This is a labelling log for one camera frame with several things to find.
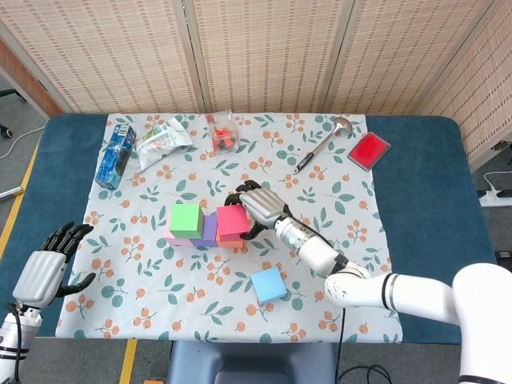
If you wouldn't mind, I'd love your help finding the green foam cube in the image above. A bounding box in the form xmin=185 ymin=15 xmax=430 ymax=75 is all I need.
xmin=169 ymin=202 xmax=205 ymax=240

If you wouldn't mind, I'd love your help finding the metal ladle with black handle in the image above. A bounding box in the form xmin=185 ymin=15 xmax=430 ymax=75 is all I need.
xmin=292 ymin=116 xmax=353 ymax=175

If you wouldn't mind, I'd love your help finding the black office chair base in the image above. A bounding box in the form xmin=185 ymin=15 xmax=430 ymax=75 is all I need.
xmin=0 ymin=88 xmax=27 ymax=140

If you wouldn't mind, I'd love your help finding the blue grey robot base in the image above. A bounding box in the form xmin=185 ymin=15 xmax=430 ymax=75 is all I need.
xmin=166 ymin=342 xmax=340 ymax=384

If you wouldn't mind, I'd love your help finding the floral patterned tablecloth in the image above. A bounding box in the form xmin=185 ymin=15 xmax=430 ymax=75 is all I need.
xmin=54 ymin=113 xmax=403 ymax=345

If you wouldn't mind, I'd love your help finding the dark blue table cover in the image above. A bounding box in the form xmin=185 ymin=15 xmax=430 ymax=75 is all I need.
xmin=0 ymin=114 xmax=506 ymax=347

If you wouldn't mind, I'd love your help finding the white floor cable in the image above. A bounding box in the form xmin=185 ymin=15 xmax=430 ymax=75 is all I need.
xmin=0 ymin=126 xmax=46 ymax=160

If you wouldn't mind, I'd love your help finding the pink foam cube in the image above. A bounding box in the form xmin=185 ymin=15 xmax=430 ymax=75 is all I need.
xmin=163 ymin=226 xmax=197 ymax=247

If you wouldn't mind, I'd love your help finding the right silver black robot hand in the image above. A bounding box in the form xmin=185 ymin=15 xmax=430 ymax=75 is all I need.
xmin=223 ymin=179 xmax=290 ymax=241

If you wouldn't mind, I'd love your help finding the blue cookie package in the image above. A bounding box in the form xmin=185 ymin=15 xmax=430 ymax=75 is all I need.
xmin=94 ymin=122 xmax=137 ymax=190

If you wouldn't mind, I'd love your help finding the bamboo folding screen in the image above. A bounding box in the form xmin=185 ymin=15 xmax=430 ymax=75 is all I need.
xmin=0 ymin=0 xmax=512 ymax=163

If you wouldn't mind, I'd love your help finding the light blue foam cube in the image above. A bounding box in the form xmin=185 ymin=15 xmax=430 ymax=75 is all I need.
xmin=250 ymin=266 xmax=289 ymax=305

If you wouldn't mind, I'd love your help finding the orange foam cube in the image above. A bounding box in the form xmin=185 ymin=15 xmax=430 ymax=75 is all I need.
xmin=215 ymin=234 xmax=245 ymax=250

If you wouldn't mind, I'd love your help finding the black floor cable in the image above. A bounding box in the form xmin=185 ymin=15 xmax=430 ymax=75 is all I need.
xmin=338 ymin=363 xmax=392 ymax=384

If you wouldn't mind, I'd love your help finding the purple foam cube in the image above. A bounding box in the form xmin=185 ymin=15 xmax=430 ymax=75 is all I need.
xmin=190 ymin=214 xmax=219 ymax=248

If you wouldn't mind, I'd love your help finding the white power strip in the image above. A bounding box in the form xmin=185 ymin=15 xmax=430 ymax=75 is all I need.
xmin=478 ymin=190 xmax=512 ymax=208

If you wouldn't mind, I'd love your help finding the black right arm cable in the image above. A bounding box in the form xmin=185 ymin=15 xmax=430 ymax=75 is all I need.
xmin=286 ymin=206 xmax=348 ymax=375

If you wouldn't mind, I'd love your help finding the red ink pad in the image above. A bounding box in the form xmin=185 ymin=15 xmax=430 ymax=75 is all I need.
xmin=346 ymin=130 xmax=392 ymax=173

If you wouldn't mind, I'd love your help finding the silver crumpled snack bag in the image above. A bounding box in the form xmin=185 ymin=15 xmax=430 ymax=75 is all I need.
xmin=134 ymin=117 xmax=194 ymax=173

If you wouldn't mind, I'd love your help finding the clear box with red pieces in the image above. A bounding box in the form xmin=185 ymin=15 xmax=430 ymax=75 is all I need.
xmin=206 ymin=110 xmax=240 ymax=155

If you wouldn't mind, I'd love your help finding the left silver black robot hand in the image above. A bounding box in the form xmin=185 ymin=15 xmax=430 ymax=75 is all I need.
xmin=11 ymin=222 xmax=97 ymax=309

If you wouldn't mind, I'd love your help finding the red foam cube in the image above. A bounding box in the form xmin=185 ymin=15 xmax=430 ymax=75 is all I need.
xmin=216 ymin=204 xmax=251 ymax=243

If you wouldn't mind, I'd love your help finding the white power cable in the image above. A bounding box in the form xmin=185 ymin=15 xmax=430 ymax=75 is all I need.
xmin=482 ymin=170 xmax=512 ymax=194

